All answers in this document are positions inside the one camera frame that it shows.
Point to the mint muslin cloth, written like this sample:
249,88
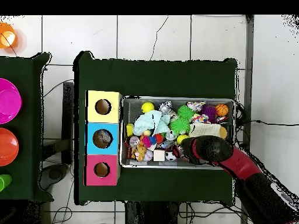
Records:
148,122

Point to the magenta plastic bowl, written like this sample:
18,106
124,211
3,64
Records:
7,100

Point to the purple spiky rubber ball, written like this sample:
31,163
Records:
208,111

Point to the smooth yellow ball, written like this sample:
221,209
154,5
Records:
147,107

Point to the green spiky rubber ball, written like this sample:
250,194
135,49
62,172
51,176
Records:
185,112
179,126

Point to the orange plastic cup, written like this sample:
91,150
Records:
7,36

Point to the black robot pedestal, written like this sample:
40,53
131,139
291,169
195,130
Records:
151,214

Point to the shallow mesh bin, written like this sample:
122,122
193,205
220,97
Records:
179,100

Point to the small orange basketball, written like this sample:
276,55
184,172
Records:
221,109

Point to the wooden box with three holes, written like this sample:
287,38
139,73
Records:
102,119

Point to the grey metal rail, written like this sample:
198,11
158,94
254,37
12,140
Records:
247,93

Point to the green plastic cup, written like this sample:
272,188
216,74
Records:
4,182

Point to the colourful patterned cloth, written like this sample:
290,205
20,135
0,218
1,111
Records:
196,106

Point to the yellow tennis ball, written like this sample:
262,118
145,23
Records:
181,138

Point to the orange plastic bowl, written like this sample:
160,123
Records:
7,147

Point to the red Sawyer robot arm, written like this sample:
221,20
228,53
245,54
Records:
240,163

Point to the dark green table cloth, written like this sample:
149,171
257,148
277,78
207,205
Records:
30,140
158,79

